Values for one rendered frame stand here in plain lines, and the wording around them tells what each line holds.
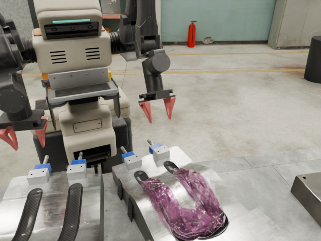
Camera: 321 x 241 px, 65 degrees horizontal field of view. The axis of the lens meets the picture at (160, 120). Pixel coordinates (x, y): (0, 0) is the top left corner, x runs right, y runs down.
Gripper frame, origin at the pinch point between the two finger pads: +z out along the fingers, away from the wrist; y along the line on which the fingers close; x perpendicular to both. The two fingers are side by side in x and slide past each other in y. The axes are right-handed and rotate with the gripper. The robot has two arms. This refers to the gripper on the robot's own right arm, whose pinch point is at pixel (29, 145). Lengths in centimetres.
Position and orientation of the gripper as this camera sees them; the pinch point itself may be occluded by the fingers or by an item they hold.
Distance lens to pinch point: 77.7
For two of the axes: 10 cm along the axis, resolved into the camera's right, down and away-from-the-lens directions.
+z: 0.1, 8.8, 4.8
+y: 9.8, -1.0, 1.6
